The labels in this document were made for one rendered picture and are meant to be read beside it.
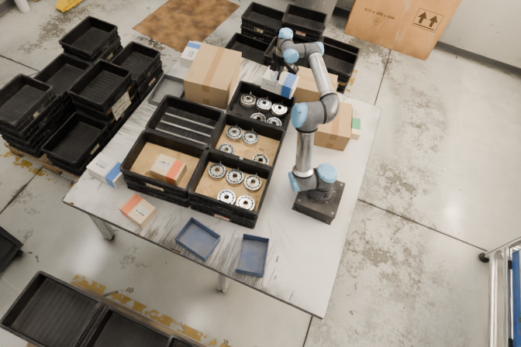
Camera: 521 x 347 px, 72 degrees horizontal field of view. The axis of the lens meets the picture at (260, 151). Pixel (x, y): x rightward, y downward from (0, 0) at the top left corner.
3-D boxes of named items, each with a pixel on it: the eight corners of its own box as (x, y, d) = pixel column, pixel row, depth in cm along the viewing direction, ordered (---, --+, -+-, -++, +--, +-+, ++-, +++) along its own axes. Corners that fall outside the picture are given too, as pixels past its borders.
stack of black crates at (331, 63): (344, 90, 358) (359, 54, 320) (336, 110, 341) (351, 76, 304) (306, 76, 363) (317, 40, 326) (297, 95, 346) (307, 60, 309)
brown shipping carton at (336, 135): (315, 112, 262) (321, 97, 249) (345, 118, 262) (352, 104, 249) (312, 145, 246) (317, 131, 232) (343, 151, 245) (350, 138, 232)
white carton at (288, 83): (296, 86, 227) (299, 76, 219) (290, 99, 220) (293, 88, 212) (267, 75, 229) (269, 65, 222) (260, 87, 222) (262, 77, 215)
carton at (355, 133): (357, 140, 252) (360, 135, 247) (349, 138, 252) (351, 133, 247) (358, 115, 266) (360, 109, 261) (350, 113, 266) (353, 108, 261)
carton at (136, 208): (157, 213, 206) (156, 207, 200) (143, 229, 200) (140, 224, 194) (136, 198, 210) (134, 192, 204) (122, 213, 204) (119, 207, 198)
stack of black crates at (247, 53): (270, 63, 368) (273, 45, 349) (259, 81, 351) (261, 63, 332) (234, 49, 373) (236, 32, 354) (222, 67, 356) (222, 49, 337)
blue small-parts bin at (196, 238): (220, 239, 202) (221, 235, 196) (205, 262, 194) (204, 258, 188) (191, 221, 206) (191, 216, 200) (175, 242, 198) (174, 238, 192)
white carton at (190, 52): (190, 49, 285) (189, 40, 278) (204, 53, 285) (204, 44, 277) (181, 66, 274) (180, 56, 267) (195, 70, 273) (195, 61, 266)
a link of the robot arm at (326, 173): (336, 189, 204) (342, 177, 193) (313, 193, 202) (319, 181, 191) (329, 171, 211) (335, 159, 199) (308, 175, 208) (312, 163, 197)
